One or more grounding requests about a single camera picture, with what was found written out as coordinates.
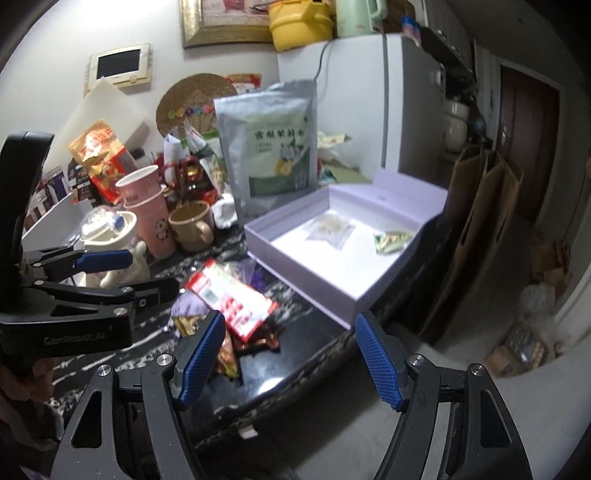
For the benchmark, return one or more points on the brown cardboard sheets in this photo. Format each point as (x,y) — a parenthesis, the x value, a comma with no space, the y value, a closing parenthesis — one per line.
(480,221)

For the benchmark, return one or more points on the beige paper wrapper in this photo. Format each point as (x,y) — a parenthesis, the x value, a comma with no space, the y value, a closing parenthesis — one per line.
(330,141)

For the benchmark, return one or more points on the gold picture frame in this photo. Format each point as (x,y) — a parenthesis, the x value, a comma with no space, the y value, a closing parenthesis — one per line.
(217,25)

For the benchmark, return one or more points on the pale green kettle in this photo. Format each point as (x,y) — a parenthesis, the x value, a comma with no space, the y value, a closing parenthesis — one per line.
(360,16)

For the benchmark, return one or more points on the yellow pot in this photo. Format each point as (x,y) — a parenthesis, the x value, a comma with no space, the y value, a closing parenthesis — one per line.
(300,23)

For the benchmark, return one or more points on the white crumpled tissue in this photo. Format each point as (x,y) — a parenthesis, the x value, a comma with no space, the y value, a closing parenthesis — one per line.
(226,210)

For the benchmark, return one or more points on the person's left hand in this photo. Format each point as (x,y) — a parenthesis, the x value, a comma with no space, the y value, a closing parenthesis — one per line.
(34,381)

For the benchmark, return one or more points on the cardboard box of small goods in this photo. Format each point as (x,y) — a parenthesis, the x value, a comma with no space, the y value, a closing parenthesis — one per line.
(521,346)

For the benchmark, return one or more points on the green white packet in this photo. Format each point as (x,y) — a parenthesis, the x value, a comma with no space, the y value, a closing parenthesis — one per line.
(203,138)

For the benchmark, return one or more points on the dark brown door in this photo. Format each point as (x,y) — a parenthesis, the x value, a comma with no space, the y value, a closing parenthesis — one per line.
(531,138)

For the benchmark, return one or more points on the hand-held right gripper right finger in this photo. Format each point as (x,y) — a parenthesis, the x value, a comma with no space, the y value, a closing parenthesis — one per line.
(376,362)

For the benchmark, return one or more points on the white refrigerator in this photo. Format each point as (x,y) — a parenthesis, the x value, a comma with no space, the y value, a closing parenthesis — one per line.
(360,92)

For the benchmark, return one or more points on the red white snack packet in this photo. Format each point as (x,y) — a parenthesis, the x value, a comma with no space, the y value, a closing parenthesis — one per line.
(231,300)

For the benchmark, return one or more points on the beige mug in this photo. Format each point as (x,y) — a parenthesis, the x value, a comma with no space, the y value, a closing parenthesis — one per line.
(194,226)

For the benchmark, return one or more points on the lavender cardboard box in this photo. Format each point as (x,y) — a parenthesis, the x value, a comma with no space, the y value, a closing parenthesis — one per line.
(341,258)

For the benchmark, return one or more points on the wall intercom panel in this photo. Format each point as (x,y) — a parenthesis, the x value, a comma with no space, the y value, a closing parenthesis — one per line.
(121,64)

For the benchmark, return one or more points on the gold striped candy packet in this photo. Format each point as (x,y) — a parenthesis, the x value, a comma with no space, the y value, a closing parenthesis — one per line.
(187,325)

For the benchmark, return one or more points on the white ceramic pot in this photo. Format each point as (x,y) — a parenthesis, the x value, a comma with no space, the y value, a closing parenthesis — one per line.
(456,124)

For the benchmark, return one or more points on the clear plastic sachet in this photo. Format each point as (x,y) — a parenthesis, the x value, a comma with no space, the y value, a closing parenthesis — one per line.
(328,229)

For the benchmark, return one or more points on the orange snack bag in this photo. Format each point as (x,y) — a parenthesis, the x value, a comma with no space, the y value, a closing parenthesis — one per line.
(99,154)

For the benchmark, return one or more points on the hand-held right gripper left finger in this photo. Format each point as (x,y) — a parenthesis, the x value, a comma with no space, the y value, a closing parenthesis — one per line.
(205,350)

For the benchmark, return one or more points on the white cutting board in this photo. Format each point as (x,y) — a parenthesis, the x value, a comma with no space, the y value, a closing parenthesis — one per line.
(104,117)

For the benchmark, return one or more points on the white storage box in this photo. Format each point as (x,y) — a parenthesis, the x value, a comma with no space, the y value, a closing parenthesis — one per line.
(51,224)

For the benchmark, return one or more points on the pink panda paper cup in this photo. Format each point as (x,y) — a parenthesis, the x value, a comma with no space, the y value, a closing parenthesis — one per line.
(147,207)

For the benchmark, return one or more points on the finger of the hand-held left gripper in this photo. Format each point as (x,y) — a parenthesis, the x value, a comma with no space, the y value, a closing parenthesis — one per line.
(104,261)
(154,290)

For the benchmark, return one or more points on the dark glass jar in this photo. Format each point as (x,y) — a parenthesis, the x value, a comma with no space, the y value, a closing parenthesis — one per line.
(198,187)

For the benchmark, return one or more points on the green candy packet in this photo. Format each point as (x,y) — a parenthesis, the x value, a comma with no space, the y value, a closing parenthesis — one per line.
(391,240)

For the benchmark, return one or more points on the silver stand-up pouch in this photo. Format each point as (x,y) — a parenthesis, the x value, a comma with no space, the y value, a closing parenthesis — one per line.
(268,147)

